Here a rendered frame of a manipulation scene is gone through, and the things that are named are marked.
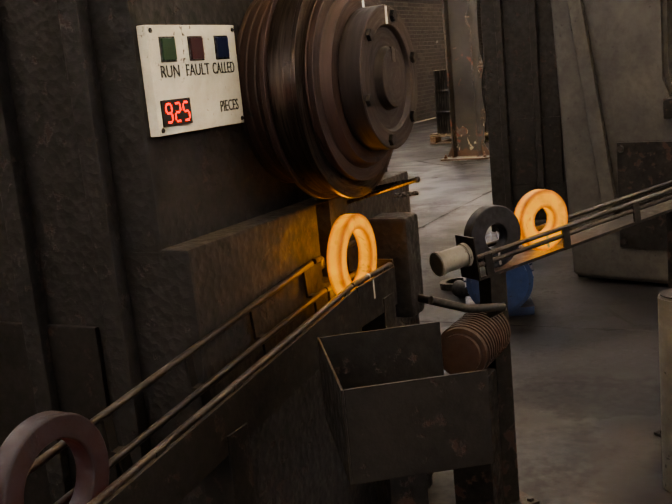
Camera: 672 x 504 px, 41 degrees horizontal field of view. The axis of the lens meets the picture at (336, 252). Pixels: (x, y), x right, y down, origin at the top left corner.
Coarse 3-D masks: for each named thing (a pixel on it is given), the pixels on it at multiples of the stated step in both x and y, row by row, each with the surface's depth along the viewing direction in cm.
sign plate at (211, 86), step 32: (160, 32) 150; (192, 32) 158; (224, 32) 166; (160, 64) 150; (192, 64) 158; (224, 64) 166; (160, 96) 150; (192, 96) 158; (224, 96) 166; (160, 128) 150; (192, 128) 158
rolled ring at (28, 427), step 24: (24, 432) 111; (48, 432) 113; (72, 432) 117; (96, 432) 121; (0, 456) 109; (24, 456) 109; (96, 456) 121; (0, 480) 108; (24, 480) 110; (96, 480) 121
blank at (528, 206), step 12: (528, 192) 229; (540, 192) 227; (552, 192) 229; (528, 204) 226; (540, 204) 228; (552, 204) 230; (564, 204) 231; (516, 216) 227; (528, 216) 226; (552, 216) 231; (564, 216) 232; (528, 228) 227; (552, 228) 231; (540, 240) 229
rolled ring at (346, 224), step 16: (336, 224) 187; (352, 224) 188; (368, 224) 195; (336, 240) 184; (368, 240) 196; (336, 256) 184; (368, 256) 197; (336, 272) 184; (368, 272) 196; (336, 288) 186
